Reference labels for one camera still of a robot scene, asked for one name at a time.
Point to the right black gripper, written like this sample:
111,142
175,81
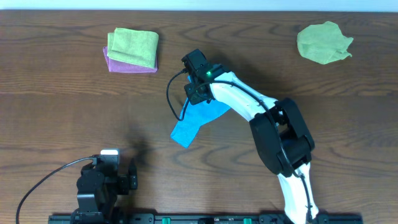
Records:
193,98

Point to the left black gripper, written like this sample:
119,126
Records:
132,179

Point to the blue microfiber cloth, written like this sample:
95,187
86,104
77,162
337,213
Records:
196,116

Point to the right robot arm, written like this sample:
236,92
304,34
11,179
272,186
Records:
280,134

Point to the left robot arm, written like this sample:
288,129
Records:
98,189

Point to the folded green cloth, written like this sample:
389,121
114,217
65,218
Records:
137,47

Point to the folded purple cloth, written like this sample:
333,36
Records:
121,67

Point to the crumpled yellow-green cloth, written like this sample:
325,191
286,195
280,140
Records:
323,43

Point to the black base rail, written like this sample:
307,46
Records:
268,218

